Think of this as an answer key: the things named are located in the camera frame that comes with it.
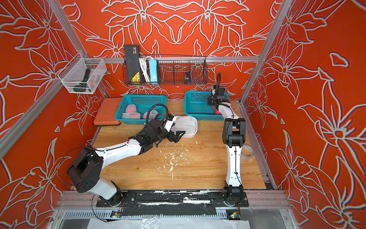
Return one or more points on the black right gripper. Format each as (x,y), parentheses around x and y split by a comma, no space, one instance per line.
(209,100)

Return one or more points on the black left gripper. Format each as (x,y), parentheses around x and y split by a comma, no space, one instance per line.
(177,137)

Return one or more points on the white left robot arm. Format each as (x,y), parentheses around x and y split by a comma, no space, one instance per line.
(86,168)

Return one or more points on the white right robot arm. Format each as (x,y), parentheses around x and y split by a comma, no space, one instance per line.
(234,138)

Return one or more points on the orange foam pad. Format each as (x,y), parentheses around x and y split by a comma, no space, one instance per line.
(106,113)

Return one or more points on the white plastic tray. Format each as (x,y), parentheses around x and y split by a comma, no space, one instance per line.
(185,135)

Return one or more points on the teal right plastic basket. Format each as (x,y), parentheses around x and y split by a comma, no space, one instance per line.
(195,105)

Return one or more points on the teal plastic basket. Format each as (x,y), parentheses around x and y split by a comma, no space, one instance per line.
(195,105)
(142,103)

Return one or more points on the teal left plastic basket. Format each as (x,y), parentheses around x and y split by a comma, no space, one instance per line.
(142,103)

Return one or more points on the light blue box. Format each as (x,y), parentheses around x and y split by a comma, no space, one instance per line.
(153,71)

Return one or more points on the clear tape roll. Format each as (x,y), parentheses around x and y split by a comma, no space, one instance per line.
(247,152)

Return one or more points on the black rectangular device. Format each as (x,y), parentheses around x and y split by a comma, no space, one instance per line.
(132,63)

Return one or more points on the dark tool in clear box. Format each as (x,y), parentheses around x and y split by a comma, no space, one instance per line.
(82,86)

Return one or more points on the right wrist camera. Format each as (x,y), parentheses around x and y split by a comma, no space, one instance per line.
(218,93)

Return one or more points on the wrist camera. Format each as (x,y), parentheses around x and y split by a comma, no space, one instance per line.
(218,93)
(168,125)

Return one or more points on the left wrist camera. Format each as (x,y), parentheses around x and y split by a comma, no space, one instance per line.
(168,125)

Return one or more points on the black wire wall basket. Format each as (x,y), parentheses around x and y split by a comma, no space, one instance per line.
(172,69)

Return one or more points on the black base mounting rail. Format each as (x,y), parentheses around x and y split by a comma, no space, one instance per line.
(176,203)

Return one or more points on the clear acrylic wall box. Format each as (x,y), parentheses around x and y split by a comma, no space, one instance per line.
(72,73)

